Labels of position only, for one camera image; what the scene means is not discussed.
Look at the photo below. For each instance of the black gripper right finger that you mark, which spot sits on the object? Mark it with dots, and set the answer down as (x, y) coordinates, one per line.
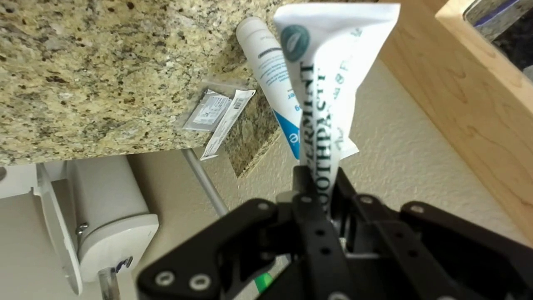
(422, 251)

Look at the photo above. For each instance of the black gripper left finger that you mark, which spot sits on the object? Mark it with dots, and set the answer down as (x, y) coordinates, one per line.
(239, 251)

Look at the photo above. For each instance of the white toothpaste tube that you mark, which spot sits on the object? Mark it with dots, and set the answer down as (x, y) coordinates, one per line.
(334, 84)

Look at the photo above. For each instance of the white toothbrush upright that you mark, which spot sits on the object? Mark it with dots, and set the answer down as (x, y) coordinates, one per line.
(267, 73)

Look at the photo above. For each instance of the clear plastic packet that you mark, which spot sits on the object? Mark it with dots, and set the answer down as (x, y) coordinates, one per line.
(214, 114)

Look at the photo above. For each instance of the white toilet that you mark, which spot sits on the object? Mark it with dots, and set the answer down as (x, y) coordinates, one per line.
(106, 211)

